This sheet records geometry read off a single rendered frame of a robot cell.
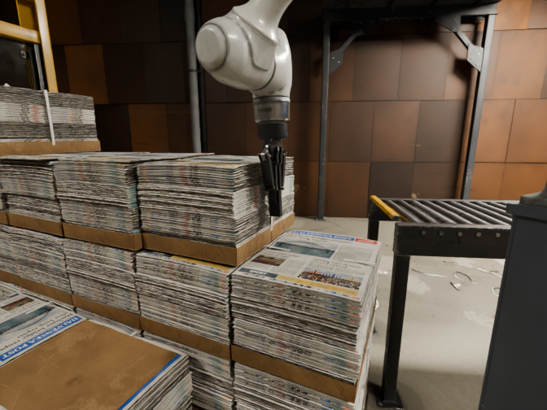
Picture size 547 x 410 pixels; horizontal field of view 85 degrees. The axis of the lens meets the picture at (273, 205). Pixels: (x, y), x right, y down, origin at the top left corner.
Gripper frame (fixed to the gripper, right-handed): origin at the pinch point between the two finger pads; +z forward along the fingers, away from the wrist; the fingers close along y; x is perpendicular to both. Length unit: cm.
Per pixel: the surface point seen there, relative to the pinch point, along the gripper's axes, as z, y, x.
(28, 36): -72, -28, -142
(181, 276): 15.5, 18.4, -17.5
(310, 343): 25.0, 18.5, 15.0
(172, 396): 42, 27, -16
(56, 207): 0, 18, -62
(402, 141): -11, -377, 21
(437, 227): 18, -52, 42
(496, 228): 18, -59, 62
